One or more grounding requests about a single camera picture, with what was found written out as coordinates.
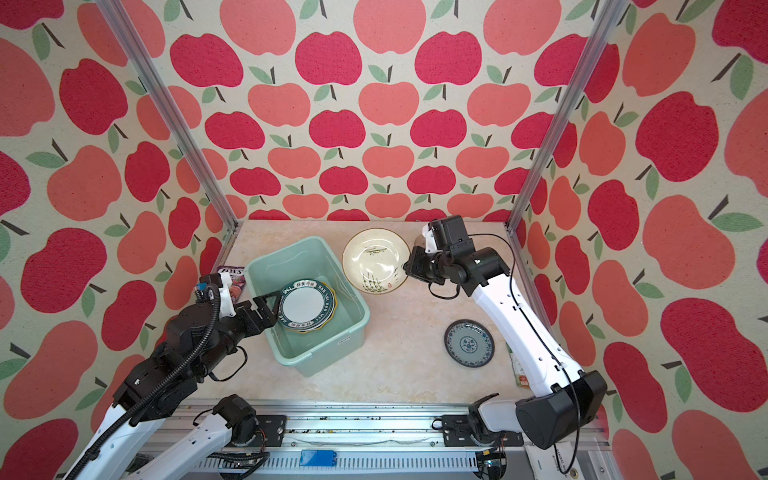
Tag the blue label block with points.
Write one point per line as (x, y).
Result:
(318, 458)

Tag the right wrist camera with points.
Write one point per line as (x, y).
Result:
(429, 240)

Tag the small green rim lettered plate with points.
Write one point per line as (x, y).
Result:
(306, 302)

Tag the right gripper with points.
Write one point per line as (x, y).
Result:
(413, 264)

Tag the blue patterned small plate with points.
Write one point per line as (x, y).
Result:
(469, 343)

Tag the right aluminium frame post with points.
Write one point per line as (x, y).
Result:
(602, 31)

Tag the aluminium frame post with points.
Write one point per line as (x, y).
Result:
(602, 31)
(130, 41)

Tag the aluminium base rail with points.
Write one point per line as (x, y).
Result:
(383, 439)

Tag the yellow polka dot plate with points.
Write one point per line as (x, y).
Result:
(307, 329)

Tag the beige ceramic bowl plate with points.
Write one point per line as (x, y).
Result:
(373, 261)

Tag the purple candy bag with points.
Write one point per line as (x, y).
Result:
(237, 280)

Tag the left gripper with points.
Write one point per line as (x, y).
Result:
(248, 313)

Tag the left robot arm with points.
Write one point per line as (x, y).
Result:
(197, 340)

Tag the green snack packet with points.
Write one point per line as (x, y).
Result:
(519, 373)

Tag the left aluminium frame post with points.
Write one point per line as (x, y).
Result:
(130, 41)

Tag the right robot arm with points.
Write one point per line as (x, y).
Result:
(564, 397)

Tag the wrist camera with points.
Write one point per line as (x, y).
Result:
(429, 240)
(214, 286)

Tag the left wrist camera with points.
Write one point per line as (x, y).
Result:
(214, 286)

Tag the mint green plastic bin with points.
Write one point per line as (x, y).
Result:
(310, 258)

